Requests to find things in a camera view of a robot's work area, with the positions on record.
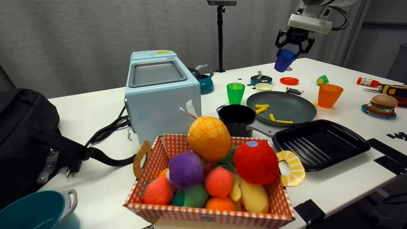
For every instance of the orange plush pineapple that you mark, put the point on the orange plush pineapple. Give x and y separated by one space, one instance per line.
209 138

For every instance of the black grill tray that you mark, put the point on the black grill tray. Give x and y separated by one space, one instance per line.
321 144

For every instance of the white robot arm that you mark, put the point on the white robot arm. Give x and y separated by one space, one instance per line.
311 17

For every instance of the red coaster disc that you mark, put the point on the red coaster disc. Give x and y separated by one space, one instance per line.
289 81

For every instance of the red plush tomato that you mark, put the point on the red plush tomato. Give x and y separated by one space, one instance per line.
256 162

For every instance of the purple plush fruit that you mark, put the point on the purple plush fruit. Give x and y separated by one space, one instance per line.
186 170

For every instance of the cream small bowl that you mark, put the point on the cream small bowl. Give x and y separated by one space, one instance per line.
264 87

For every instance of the blue plastic cup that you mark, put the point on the blue plastic cup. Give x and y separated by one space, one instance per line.
285 58

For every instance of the small green yellow toy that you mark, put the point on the small green yellow toy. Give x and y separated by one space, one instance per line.
322 79

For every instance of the orange red plush peach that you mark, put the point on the orange red plush peach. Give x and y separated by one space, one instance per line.
219 182

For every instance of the yellow plush potato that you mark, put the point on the yellow plush potato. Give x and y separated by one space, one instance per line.
253 198

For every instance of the yellow fry piece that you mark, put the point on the yellow fry piece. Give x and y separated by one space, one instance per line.
271 116
261 109

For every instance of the red ketchup bottle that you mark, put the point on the red ketchup bottle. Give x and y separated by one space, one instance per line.
368 82

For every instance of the red orange plush fruit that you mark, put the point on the red orange plush fruit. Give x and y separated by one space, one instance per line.
158 193

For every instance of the green plush vegetable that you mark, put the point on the green plush vegetable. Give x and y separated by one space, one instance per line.
195 196

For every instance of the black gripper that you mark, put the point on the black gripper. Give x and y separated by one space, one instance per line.
298 37

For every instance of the black backpack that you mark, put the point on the black backpack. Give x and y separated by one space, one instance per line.
33 149

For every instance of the black camera stand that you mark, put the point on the black camera stand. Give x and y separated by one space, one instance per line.
220 9

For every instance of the teal pot front left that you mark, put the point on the teal pot front left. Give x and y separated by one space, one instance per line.
42 210

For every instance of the orange plastic cup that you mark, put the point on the orange plastic cup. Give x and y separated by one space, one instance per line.
328 95

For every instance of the yellow plush pineapple slice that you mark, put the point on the yellow plush pineapple slice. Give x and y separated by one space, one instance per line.
297 172

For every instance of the light blue toy toaster oven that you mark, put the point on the light blue toy toaster oven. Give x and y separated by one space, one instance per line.
158 86

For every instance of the small teal pot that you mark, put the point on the small teal pot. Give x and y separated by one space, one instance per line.
204 79

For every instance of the green plastic cup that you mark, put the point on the green plastic cup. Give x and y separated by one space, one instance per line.
236 92

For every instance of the grey green round plate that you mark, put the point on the grey green round plate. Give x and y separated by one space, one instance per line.
284 106

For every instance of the red checkered fruit basket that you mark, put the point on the red checkered fruit basket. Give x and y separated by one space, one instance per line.
159 154

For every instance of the toy hamburger on plate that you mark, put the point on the toy hamburger on plate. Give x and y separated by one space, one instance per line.
381 106

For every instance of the black saucepan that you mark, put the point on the black saucepan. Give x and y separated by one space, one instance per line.
237 119

